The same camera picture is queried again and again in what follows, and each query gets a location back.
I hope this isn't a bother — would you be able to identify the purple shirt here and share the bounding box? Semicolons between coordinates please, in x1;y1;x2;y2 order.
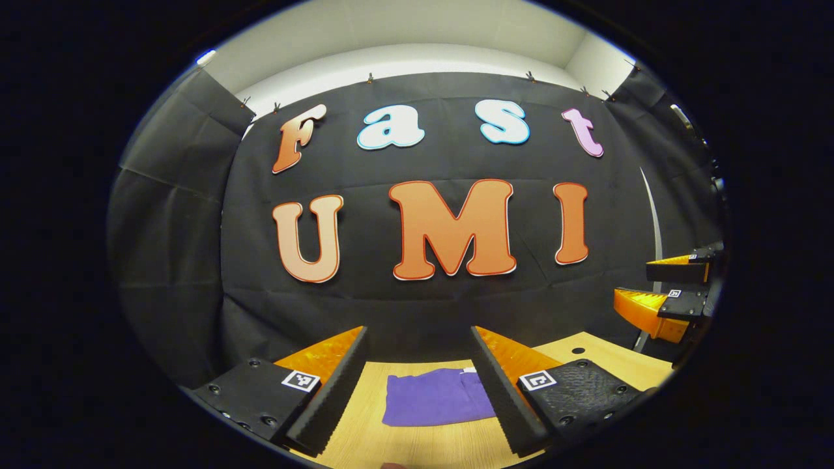
381;367;499;429

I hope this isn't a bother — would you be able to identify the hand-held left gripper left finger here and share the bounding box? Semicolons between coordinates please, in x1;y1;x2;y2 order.
189;326;371;458

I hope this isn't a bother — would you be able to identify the grey metal pole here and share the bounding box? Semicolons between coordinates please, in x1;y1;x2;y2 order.
635;167;665;354

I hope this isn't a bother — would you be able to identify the row of black cloth clips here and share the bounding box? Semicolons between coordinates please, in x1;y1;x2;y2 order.
238;59;642;115

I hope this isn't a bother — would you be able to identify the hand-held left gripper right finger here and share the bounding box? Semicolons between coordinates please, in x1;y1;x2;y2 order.
469;326;659;458

